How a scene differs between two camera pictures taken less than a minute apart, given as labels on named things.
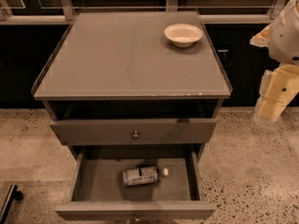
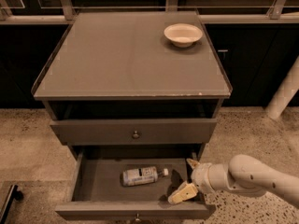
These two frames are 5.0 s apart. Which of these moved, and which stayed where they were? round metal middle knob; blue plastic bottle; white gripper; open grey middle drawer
Moved: white gripper
Stayed: round metal middle knob; open grey middle drawer; blue plastic bottle
